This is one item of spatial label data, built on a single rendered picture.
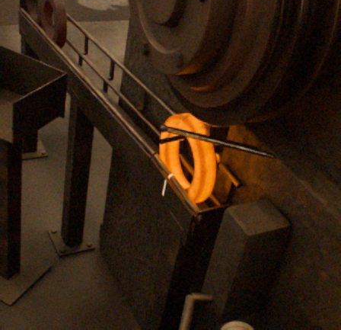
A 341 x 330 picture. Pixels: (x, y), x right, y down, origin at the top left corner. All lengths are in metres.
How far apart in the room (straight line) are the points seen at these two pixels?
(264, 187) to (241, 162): 0.08
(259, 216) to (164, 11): 0.38
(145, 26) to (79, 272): 1.09
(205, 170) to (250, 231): 0.18
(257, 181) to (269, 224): 0.12
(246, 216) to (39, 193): 1.32
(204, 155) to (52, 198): 1.18
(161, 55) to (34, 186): 1.35
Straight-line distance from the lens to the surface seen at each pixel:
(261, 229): 0.96
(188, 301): 1.08
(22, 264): 1.92
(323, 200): 0.95
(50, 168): 2.31
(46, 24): 1.97
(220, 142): 0.98
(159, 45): 0.97
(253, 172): 1.08
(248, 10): 0.82
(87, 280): 1.89
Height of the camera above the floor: 1.41
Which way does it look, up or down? 35 degrees down
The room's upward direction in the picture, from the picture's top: 11 degrees clockwise
